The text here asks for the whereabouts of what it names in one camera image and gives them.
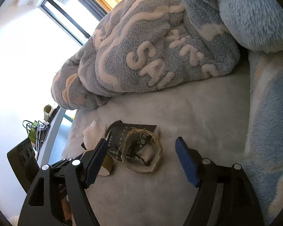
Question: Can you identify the black packet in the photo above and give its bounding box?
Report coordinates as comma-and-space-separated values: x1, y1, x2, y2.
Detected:
105, 121, 157, 163

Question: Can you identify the black-framed glass door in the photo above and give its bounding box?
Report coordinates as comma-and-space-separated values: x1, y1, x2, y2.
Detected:
40, 0, 109, 46

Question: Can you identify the grey wavy-pattern fleece blanket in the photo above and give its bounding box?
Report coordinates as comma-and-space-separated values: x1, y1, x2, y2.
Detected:
51, 0, 241, 111

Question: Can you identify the light blue table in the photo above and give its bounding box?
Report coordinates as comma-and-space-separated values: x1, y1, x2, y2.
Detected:
36, 107, 69, 160

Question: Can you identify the green fluffy slipper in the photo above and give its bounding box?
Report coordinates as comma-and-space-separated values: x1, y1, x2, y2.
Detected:
43, 104, 59, 120

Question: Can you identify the white tissue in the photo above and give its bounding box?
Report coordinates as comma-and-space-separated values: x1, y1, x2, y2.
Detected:
82, 120, 109, 151

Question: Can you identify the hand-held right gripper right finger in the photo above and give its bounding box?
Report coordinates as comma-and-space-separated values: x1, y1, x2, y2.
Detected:
175, 137, 265, 226

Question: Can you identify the tape roll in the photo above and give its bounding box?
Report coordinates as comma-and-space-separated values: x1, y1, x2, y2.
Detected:
121, 128, 164, 173

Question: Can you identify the grey curtain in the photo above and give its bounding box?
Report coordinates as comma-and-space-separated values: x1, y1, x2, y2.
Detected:
59, 0, 109, 19

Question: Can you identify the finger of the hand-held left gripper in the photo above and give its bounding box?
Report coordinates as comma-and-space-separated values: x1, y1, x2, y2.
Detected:
49, 160, 70, 170
61, 152, 86, 163

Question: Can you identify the green handbag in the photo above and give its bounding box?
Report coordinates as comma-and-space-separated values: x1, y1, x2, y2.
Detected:
28, 121, 38, 144

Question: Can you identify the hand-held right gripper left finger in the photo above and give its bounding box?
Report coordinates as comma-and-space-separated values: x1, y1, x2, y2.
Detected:
18, 138, 108, 226

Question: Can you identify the brown cardboard tape core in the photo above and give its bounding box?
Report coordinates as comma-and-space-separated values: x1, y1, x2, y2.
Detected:
98, 155, 115, 177

